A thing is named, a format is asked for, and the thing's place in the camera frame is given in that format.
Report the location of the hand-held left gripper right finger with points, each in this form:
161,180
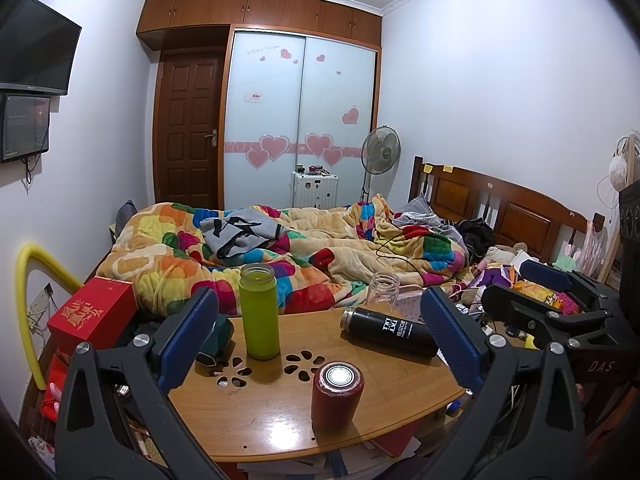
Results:
450,335

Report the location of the wooden bed headboard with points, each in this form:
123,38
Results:
520,220

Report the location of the white suitcase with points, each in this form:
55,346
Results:
315,190

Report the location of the yellow foam tube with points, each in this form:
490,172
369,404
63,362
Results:
24,310

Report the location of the red thermos with silver lid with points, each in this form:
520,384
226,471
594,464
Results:
336,405

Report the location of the standing fan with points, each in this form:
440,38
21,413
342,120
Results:
382,152

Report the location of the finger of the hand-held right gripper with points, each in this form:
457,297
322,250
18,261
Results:
545,273
505,307

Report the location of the small black monitor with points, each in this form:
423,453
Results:
22,125

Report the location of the brown overhead cabinet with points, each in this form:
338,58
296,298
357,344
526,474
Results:
260,10

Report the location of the white earmuffs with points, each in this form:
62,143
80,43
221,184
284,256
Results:
620,170

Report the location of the grey and black garment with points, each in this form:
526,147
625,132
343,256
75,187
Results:
240,235

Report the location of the wardrobe with heart stickers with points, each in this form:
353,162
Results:
300,110

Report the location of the black clothing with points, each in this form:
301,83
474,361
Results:
475,235

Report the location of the black thermos cup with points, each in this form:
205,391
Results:
390,332

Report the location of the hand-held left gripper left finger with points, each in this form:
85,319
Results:
187,340

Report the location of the pink plastic basket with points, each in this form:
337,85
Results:
411,307

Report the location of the colourful patchwork blanket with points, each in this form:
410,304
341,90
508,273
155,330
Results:
170,260

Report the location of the wooden folding table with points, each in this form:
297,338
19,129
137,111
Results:
280,400

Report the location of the black patterned box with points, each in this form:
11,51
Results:
631,240

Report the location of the dark teal box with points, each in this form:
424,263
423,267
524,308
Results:
222,335

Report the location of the red gift box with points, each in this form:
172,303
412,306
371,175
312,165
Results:
95,315

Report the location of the grey blue pillow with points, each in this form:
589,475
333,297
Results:
126,220

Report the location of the black wall television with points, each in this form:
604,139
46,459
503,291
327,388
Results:
35,50

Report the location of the plaid pillow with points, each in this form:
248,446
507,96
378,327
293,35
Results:
425,212

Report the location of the green water bottle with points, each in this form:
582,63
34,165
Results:
260,315

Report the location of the clear glass bottle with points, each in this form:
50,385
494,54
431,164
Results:
383,290

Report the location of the brown wooden door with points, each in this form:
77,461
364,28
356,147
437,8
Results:
187,130

